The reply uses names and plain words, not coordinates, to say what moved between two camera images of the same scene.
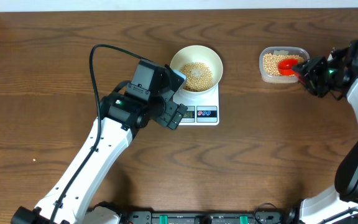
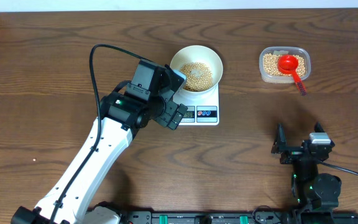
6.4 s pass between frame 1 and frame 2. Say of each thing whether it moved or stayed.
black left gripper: stayed
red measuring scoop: moved
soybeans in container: stayed
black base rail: stayed
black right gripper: moved
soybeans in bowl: stayed
